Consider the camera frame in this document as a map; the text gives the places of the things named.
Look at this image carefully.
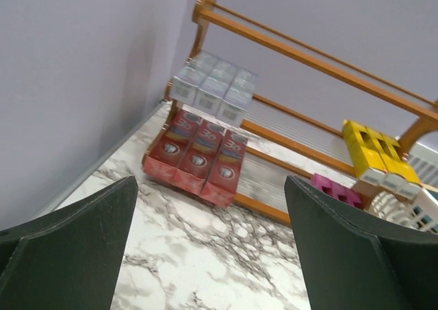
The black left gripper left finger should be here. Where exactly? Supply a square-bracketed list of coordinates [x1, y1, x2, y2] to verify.
[1, 177, 138, 309]

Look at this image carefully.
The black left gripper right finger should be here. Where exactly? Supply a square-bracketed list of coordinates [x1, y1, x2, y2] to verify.
[284, 176, 437, 309]

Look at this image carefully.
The large pink toothpaste box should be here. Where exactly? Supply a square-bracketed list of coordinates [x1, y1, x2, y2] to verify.
[310, 173, 333, 196]

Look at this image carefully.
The yellow toothpaste box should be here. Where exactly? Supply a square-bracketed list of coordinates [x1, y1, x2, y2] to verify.
[366, 127, 404, 192]
[342, 120, 385, 185]
[383, 134, 422, 200]

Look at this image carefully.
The red 3D toothpaste box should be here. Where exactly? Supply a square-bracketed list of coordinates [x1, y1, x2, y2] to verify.
[143, 109, 203, 183]
[201, 130, 248, 207]
[172, 120, 225, 195]

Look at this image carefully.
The silver toothpaste box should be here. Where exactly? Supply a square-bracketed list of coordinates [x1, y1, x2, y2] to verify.
[170, 51, 219, 105]
[192, 60, 238, 116]
[216, 68, 259, 127]

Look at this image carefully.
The orange wooden three-tier shelf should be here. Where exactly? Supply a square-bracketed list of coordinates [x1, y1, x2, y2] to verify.
[146, 0, 438, 226]

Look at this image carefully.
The white plastic basket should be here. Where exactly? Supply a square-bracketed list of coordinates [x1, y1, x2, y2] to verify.
[365, 142, 438, 235]

